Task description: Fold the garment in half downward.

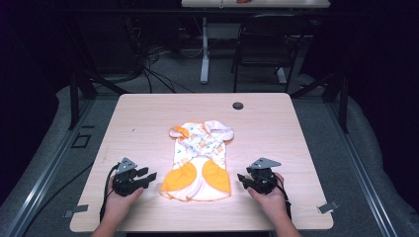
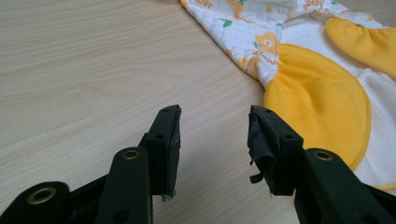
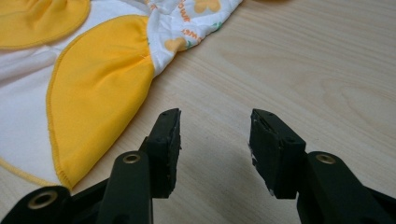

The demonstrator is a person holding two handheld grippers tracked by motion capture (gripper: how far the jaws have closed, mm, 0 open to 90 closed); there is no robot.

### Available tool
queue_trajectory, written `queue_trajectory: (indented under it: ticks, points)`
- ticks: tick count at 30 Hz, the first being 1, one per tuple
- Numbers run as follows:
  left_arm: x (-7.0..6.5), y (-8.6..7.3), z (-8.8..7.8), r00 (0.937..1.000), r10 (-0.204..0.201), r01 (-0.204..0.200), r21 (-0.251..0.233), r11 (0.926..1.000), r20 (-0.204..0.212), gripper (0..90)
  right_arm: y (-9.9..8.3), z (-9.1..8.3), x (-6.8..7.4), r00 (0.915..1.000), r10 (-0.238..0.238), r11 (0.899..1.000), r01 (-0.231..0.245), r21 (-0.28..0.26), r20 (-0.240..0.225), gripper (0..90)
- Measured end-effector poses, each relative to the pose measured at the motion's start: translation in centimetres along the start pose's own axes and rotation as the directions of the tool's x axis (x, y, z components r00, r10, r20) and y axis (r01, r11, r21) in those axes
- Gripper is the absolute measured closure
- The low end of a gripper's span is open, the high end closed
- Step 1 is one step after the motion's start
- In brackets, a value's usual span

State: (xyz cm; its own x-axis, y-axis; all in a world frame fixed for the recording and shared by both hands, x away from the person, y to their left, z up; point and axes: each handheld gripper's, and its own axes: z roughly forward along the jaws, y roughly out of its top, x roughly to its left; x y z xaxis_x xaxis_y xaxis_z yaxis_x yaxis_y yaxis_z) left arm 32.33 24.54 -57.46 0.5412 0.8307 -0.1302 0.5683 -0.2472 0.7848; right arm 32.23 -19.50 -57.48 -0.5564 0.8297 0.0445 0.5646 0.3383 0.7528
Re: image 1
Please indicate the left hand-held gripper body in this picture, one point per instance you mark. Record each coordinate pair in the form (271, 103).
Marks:
(124, 184)

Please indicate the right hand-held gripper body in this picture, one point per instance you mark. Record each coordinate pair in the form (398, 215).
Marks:
(262, 180)

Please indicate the white and orange baby garment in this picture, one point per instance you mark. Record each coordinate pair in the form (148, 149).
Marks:
(197, 164)

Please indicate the person's left hand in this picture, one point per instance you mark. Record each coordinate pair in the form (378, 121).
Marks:
(118, 205)

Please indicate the person's right hand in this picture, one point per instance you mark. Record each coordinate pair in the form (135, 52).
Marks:
(270, 204)

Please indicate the grey tape strip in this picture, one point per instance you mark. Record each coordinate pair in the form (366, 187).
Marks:
(328, 207)
(76, 210)

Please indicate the black metal stand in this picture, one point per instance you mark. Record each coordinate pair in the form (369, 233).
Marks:
(343, 98)
(74, 98)

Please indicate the white table foot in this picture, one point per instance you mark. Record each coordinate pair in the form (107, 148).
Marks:
(281, 75)

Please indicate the white table leg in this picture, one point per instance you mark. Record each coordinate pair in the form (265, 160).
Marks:
(205, 49)

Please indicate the black chair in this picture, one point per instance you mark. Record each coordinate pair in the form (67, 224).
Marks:
(270, 39)

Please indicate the light background table top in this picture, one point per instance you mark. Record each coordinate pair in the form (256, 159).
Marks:
(263, 4)

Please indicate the orange thing on background table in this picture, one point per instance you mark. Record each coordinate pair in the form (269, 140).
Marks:
(244, 1)

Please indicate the aluminium floor rail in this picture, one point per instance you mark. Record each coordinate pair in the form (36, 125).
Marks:
(42, 177)
(362, 171)

